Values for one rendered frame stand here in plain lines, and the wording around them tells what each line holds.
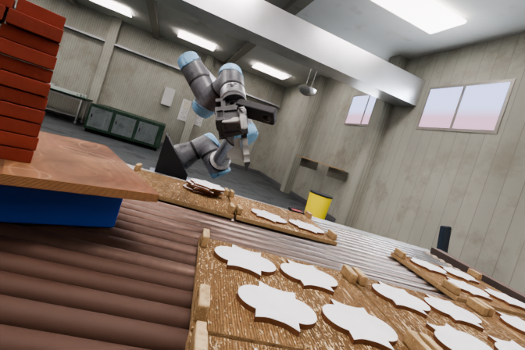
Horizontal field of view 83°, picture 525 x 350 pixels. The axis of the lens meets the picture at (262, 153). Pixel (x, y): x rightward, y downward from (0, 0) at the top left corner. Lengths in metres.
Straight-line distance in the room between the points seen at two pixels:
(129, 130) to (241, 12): 5.95
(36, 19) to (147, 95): 11.26
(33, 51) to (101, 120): 9.20
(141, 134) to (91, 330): 9.30
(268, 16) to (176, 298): 4.65
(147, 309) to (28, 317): 0.14
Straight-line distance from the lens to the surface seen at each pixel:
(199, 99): 0.98
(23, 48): 0.66
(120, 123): 9.76
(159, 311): 0.53
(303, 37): 5.12
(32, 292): 0.55
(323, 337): 0.58
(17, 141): 0.68
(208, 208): 1.07
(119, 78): 12.03
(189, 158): 1.69
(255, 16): 4.92
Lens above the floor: 1.20
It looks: 2 degrees down
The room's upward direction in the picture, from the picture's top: 18 degrees clockwise
